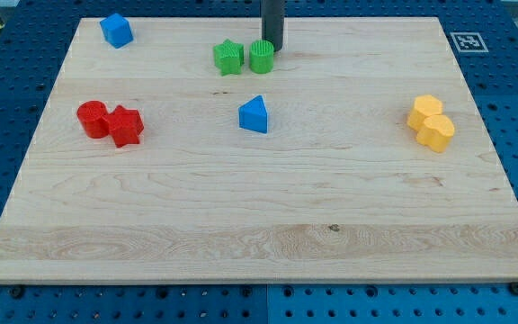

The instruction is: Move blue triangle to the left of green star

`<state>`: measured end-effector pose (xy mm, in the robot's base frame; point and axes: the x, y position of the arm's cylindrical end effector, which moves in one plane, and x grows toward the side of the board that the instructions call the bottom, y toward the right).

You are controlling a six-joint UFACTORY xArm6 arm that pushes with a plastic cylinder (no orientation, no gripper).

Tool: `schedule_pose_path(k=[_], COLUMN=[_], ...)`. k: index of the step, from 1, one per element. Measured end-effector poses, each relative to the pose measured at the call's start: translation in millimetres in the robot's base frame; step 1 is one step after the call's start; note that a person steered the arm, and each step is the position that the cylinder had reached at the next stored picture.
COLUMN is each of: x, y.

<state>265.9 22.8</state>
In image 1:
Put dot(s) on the blue triangle block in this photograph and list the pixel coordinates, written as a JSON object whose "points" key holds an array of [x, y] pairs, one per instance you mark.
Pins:
{"points": [[253, 115]]}

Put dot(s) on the green star block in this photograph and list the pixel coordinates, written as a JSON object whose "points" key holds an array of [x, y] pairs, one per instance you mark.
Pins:
{"points": [[228, 57]]}

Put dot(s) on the red star block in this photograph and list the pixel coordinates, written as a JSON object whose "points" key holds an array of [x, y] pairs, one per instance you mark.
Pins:
{"points": [[124, 125]]}

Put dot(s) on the wooden board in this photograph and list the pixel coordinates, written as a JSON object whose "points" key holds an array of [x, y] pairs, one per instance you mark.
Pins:
{"points": [[338, 191]]}

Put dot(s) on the green cylinder block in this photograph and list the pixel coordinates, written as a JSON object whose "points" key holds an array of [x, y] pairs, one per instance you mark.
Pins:
{"points": [[261, 55]]}

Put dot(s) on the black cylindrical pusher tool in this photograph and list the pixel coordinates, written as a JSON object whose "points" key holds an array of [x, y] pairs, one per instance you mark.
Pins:
{"points": [[272, 16]]}

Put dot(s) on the red cylinder block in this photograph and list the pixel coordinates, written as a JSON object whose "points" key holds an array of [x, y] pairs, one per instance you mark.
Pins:
{"points": [[90, 115]]}

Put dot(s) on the yellow hexagon block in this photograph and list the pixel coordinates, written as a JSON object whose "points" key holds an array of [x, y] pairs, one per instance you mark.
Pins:
{"points": [[424, 106]]}

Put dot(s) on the yellow heart block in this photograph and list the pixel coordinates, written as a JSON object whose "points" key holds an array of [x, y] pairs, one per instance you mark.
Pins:
{"points": [[436, 132]]}

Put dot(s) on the blue cube block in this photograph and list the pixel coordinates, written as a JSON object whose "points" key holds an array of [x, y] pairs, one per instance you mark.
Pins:
{"points": [[116, 30]]}

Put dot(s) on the white fiducial marker tag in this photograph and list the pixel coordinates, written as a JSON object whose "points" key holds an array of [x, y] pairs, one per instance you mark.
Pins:
{"points": [[468, 42]]}

